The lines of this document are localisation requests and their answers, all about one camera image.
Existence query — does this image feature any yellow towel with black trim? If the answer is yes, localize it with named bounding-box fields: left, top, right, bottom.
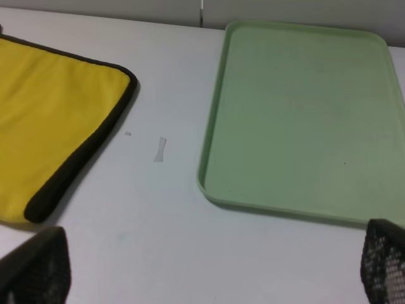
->
left=1, top=35, right=138, bottom=224

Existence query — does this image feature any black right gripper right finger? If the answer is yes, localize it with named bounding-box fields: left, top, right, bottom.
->
left=360, top=219, right=404, bottom=303

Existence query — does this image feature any light green plastic tray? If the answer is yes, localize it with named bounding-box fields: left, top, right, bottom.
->
left=197, top=21, right=404, bottom=225

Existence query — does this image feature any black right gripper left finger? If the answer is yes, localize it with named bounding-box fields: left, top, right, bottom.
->
left=1, top=227, right=70, bottom=303

